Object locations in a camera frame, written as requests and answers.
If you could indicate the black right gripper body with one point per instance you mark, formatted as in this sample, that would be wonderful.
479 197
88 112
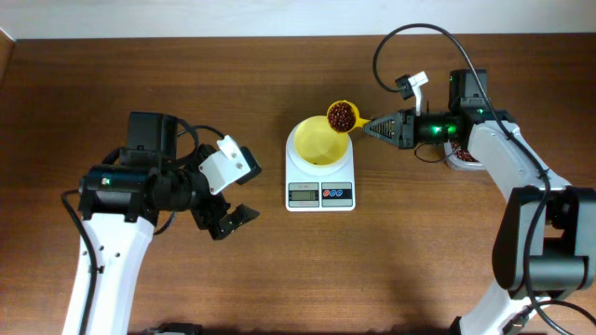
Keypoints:
405 128

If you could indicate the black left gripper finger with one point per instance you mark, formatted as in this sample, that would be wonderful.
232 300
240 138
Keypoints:
229 223
255 168

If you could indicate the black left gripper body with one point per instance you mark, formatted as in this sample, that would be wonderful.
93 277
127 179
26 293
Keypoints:
205 216

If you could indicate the yellow plastic scoop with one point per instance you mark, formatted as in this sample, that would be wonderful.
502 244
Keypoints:
343 116

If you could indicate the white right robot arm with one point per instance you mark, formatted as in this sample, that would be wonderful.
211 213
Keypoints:
544 249

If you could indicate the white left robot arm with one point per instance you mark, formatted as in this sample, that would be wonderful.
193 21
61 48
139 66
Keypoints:
162 167

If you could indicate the white digital kitchen scale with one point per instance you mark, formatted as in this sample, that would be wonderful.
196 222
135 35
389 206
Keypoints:
311 188

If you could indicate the yellow plastic bowl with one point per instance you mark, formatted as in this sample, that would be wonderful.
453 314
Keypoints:
319 144

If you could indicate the clear plastic container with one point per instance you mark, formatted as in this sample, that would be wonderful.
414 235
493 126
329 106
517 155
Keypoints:
457 164

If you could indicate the red beans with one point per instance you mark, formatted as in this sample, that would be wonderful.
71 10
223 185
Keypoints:
462 154

